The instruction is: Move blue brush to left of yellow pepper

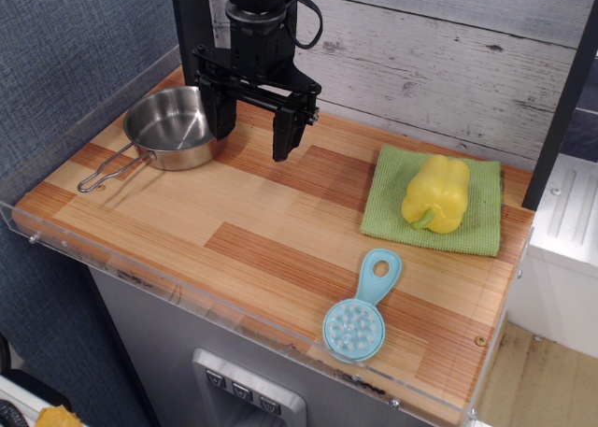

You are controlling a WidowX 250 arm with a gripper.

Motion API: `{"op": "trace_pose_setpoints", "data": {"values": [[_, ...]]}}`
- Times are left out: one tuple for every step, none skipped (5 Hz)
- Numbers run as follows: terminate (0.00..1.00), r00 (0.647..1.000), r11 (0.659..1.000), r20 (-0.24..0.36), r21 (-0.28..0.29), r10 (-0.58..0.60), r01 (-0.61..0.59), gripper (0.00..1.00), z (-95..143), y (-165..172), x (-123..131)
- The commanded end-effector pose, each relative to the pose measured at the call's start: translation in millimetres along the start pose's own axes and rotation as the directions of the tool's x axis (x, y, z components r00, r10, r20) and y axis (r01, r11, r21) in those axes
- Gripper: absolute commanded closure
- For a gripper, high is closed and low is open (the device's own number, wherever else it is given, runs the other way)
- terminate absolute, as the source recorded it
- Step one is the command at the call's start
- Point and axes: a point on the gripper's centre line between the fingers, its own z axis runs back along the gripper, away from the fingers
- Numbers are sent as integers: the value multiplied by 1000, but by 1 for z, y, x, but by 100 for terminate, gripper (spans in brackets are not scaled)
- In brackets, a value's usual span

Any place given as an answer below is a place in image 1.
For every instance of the white toy sink unit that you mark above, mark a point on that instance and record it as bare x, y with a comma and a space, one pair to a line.
554, 292

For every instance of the black vertical post right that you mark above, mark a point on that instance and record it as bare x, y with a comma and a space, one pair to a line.
572, 89

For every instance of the silver dispenser button panel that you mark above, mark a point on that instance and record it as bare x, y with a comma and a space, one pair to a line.
235, 396

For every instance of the stainless steel pot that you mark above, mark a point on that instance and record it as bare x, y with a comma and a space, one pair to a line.
169, 131

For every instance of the black vertical post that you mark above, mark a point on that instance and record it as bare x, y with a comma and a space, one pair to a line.
572, 89
194, 28

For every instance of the clear acrylic guard rail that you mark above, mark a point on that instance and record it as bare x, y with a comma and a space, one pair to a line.
443, 317

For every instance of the black vertical post left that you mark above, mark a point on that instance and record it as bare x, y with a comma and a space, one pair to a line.
194, 28

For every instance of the yellow object bottom left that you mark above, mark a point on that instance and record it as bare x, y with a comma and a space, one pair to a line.
57, 416

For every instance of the grey toy fridge cabinet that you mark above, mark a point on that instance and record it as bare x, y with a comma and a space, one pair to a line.
160, 337

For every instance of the light blue scrub brush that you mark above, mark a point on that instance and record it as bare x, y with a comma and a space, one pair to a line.
353, 330

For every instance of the yellow bell pepper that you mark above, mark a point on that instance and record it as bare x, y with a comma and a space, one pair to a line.
437, 197

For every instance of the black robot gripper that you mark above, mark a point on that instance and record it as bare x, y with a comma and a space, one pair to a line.
258, 68

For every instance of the green cloth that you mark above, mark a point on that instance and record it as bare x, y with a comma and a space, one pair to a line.
479, 233

